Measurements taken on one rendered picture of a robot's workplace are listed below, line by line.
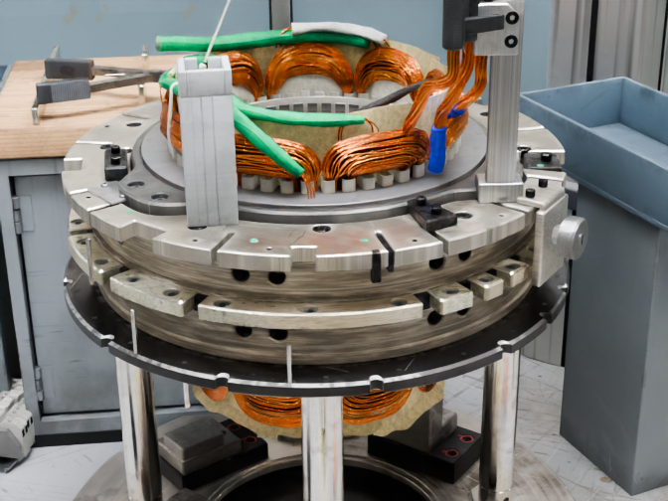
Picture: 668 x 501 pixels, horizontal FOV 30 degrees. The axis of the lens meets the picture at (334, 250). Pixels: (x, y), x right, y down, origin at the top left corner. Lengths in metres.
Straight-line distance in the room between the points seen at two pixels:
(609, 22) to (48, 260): 0.54
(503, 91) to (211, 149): 0.16
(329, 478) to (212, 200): 0.18
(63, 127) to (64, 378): 0.22
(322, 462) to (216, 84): 0.23
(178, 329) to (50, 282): 0.32
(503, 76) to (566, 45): 0.51
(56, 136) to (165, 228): 0.29
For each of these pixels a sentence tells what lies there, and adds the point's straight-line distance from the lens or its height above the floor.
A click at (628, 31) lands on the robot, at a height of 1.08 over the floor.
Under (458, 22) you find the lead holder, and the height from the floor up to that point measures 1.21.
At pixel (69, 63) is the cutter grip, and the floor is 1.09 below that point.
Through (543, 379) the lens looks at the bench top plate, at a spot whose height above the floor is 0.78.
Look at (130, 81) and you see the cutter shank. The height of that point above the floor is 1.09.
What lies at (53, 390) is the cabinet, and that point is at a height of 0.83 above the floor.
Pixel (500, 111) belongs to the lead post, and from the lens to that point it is 0.71.
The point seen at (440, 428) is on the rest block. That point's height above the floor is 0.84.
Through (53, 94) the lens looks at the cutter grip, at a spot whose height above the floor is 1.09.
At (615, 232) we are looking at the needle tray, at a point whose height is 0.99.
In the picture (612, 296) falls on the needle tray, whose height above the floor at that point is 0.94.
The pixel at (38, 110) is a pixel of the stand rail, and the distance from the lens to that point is 0.97.
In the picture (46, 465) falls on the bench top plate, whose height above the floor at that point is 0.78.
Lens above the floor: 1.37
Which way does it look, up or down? 25 degrees down
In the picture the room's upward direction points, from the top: 1 degrees counter-clockwise
